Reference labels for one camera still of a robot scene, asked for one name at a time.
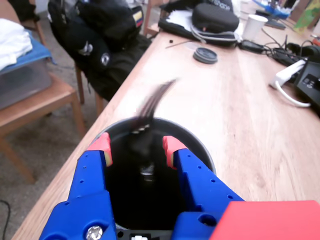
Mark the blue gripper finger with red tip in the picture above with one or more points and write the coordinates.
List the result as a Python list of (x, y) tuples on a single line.
[(200, 180), (85, 200)]

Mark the black round bowl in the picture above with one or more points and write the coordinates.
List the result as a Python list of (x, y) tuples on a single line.
[(145, 205)]

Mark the wooden stool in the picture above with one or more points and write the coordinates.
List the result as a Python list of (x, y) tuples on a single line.
[(37, 105)]

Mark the wooden chair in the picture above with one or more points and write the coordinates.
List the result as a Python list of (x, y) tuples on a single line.
[(80, 85)]

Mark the gray round lid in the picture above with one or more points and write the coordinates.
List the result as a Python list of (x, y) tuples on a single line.
[(205, 55)]

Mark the clear plastic storage box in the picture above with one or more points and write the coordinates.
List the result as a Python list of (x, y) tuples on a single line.
[(22, 82)]

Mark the black power adapter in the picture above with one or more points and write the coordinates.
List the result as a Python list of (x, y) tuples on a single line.
[(251, 46)]

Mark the black desk phone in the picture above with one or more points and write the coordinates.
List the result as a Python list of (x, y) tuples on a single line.
[(310, 85)]

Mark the flat black bag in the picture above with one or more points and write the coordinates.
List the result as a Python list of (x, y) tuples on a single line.
[(180, 30)]

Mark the black jacket with white logo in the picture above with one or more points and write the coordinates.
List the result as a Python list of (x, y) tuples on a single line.
[(85, 47)]

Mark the blue cloth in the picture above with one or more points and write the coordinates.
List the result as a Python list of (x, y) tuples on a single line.
[(40, 51)]

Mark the white paper cup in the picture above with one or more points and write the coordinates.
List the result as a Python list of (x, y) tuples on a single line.
[(253, 27)]

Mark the black zip case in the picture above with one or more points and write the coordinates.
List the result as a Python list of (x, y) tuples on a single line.
[(215, 18)]

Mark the black headphones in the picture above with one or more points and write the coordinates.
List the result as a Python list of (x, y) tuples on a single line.
[(310, 50)]

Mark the white cloth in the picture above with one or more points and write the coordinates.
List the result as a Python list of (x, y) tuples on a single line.
[(12, 42)]

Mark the black backpack with flag patch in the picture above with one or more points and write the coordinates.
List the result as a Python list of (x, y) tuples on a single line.
[(112, 22)]

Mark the green yellow box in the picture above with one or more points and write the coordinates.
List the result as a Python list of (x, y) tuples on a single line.
[(308, 17)]

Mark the red camera mount bracket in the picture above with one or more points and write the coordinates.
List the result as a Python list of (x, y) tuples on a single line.
[(270, 222)]

